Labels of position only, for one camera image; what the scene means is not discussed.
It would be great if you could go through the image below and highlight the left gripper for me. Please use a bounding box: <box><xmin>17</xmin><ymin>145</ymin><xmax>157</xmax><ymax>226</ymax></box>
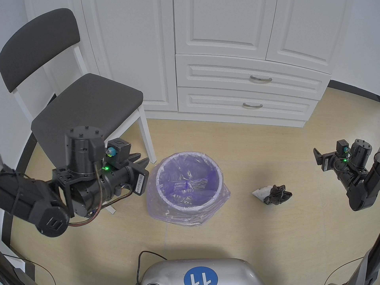
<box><xmin>75</xmin><ymin>152</ymin><xmax>150</xmax><ymax>218</ymax></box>

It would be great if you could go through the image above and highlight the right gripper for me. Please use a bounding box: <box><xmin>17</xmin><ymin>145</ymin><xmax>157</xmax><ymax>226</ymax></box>
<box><xmin>313</xmin><ymin>148</ymin><xmax>355</xmax><ymax>185</ymax></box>

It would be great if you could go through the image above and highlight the black plastic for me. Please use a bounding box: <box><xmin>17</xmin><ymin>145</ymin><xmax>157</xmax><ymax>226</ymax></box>
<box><xmin>263</xmin><ymin>184</ymin><xmax>293</xmax><ymax>205</ymax></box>

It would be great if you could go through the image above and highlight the purple plastic bag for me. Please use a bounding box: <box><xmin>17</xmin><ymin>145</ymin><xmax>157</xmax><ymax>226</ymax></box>
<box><xmin>146</xmin><ymin>151</ymin><xmax>231</xmax><ymax>227</ymax></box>

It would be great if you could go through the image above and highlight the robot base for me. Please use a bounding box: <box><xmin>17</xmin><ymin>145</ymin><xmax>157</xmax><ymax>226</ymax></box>
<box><xmin>142</xmin><ymin>258</ymin><xmax>263</xmax><ymax>285</ymax></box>

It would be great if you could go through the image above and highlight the white trash bin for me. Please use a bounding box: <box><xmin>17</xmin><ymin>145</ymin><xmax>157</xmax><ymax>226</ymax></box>
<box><xmin>156</xmin><ymin>153</ymin><xmax>224</xmax><ymax>211</ymax></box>

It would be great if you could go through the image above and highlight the grey and white chair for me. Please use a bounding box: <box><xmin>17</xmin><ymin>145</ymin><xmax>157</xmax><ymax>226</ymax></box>
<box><xmin>0</xmin><ymin>8</ymin><xmax>157</xmax><ymax>216</ymax></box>

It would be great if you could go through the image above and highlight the white wardrobe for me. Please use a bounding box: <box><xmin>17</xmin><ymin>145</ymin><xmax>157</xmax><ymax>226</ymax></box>
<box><xmin>22</xmin><ymin>0</ymin><xmax>355</xmax><ymax>128</ymax></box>

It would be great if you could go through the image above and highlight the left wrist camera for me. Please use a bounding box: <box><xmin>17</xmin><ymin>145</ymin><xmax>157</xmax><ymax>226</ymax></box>
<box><xmin>106</xmin><ymin>139</ymin><xmax>132</xmax><ymax>169</ymax></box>

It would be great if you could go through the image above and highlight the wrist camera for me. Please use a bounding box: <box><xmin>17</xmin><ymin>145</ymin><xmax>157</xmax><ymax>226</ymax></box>
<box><xmin>336</xmin><ymin>140</ymin><xmax>350</xmax><ymax>157</ymax></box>
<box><xmin>106</xmin><ymin>139</ymin><xmax>132</xmax><ymax>169</ymax></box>

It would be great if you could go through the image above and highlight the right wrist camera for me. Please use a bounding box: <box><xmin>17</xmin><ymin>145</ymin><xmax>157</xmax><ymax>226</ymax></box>
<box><xmin>336</xmin><ymin>140</ymin><xmax>350</xmax><ymax>157</ymax></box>

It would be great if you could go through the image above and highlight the black cable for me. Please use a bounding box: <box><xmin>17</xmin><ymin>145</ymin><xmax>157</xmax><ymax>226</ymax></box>
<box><xmin>136</xmin><ymin>250</ymin><xmax>169</xmax><ymax>283</ymax></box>
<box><xmin>326</xmin><ymin>256</ymin><xmax>365</xmax><ymax>285</ymax></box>
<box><xmin>0</xmin><ymin>252</ymin><xmax>54</xmax><ymax>285</ymax></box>

